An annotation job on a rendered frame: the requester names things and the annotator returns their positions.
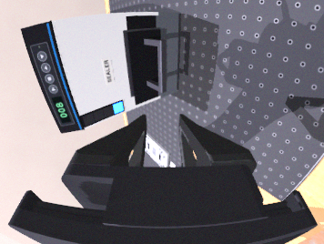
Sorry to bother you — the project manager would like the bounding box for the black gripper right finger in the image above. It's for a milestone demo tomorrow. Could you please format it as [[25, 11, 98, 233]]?
[[178, 114, 257, 173]]

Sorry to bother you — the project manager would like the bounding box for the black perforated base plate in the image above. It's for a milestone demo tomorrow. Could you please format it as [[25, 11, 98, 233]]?
[[108, 0, 324, 201]]

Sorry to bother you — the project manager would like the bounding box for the grey heat sealer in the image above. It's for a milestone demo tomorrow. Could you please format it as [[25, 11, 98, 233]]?
[[21, 12, 179, 134]]

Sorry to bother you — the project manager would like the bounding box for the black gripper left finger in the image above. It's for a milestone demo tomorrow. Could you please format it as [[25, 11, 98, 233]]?
[[69, 115, 147, 167]]

